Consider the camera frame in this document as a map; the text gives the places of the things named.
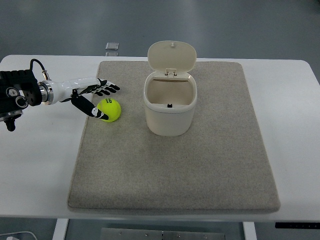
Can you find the white table leg left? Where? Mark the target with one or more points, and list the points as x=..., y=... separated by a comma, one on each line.
x=60, y=229

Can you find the white table leg right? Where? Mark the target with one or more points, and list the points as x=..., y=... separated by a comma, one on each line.
x=249, y=231

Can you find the clear plastic floor piece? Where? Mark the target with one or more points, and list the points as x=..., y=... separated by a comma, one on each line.
x=114, y=46

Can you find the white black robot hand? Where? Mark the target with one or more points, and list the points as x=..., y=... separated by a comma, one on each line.
x=73, y=91

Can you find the cream lidded plastic bin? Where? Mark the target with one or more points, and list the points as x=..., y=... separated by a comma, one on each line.
x=170, y=92

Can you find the white table leg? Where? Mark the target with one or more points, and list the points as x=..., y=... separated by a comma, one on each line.
x=60, y=229
x=249, y=231

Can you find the black table control panel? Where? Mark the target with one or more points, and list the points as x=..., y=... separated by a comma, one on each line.
x=298, y=225

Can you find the yellow tennis ball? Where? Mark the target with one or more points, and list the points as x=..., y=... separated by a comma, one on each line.
x=110, y=108

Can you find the white object floor corner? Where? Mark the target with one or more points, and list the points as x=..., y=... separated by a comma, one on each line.
x=18, y=235

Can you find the grey felt mat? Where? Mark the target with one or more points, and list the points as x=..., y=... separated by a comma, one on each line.
x=219, y=165

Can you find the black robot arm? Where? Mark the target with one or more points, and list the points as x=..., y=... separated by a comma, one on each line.
x=18, y=90

